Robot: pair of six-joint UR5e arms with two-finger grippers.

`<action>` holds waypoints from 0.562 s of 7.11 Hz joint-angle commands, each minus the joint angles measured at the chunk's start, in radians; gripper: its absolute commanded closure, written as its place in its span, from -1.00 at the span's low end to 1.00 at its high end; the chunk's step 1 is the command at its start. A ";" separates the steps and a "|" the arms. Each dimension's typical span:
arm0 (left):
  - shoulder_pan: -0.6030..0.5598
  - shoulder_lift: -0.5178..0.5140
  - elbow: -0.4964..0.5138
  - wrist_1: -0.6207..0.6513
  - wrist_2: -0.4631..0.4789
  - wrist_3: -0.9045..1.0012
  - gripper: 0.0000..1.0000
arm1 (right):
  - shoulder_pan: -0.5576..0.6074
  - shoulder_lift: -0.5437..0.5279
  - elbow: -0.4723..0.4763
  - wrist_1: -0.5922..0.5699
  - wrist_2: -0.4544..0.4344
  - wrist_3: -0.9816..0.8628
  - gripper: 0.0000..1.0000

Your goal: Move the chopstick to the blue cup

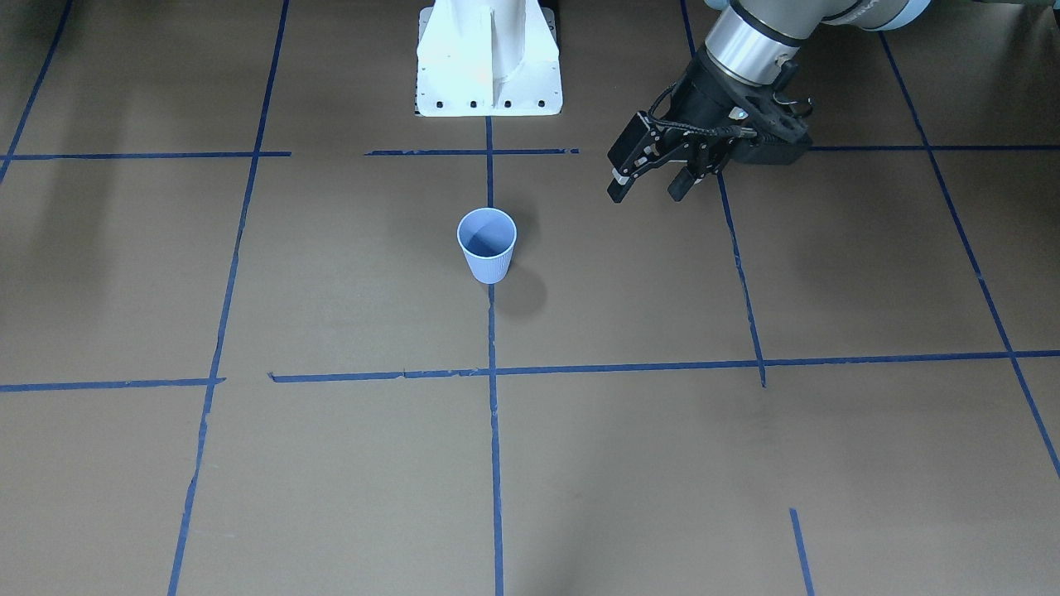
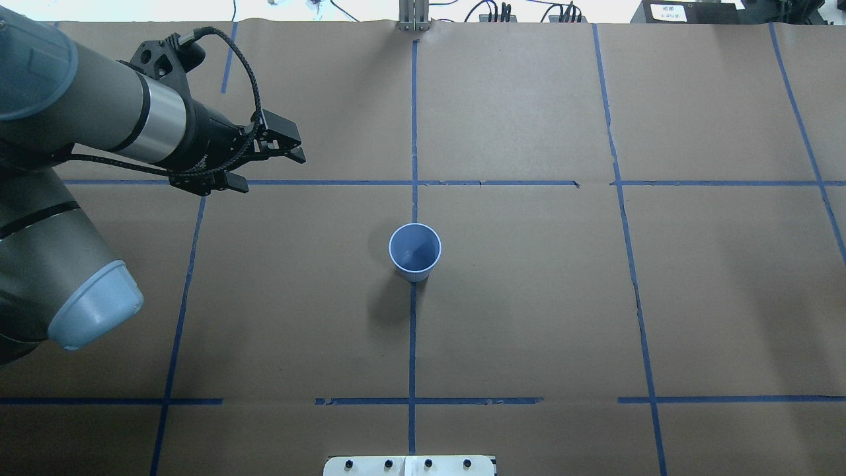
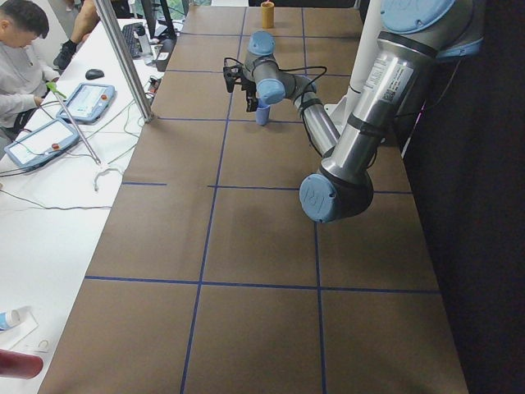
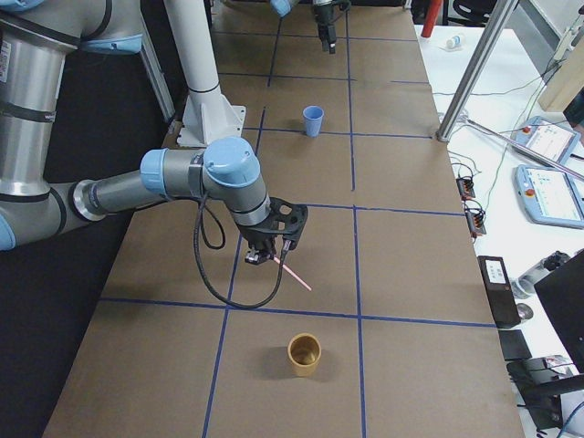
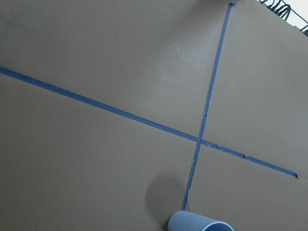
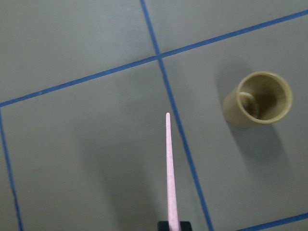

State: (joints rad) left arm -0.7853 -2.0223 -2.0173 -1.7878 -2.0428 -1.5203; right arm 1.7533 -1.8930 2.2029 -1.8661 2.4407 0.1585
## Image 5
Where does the blue ribbed plastic cup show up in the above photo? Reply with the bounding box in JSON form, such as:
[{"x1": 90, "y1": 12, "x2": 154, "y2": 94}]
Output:
[{"x1": 167, "y1": 211, "x2": 234, "y2": 231}]

